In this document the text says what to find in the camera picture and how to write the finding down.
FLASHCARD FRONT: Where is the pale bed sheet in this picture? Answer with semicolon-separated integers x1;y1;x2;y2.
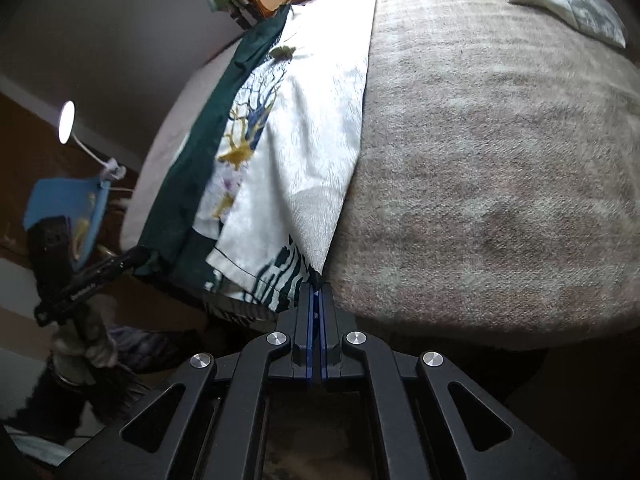
121;42;243;248

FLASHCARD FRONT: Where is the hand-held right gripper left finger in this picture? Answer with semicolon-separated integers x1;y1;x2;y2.
55;282;317;480

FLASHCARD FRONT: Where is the person's left hand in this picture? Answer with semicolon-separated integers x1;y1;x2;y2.
49;294;120;387

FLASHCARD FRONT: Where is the white and green printed garment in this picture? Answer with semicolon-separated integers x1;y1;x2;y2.
134;0;379;312

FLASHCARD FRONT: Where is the striped purple cloth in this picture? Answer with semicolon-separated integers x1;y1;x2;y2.
106;324;168;373

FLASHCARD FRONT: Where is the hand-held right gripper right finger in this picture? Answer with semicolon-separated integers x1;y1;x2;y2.
319;283;567;480

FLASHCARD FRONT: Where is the white desk lamp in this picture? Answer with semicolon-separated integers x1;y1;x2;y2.
57;100;127;184

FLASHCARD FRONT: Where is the grey woollen blanket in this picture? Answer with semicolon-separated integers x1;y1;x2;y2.
320;0;640;341

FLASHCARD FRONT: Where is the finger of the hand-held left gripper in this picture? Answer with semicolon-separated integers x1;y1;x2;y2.
99;246;152;292

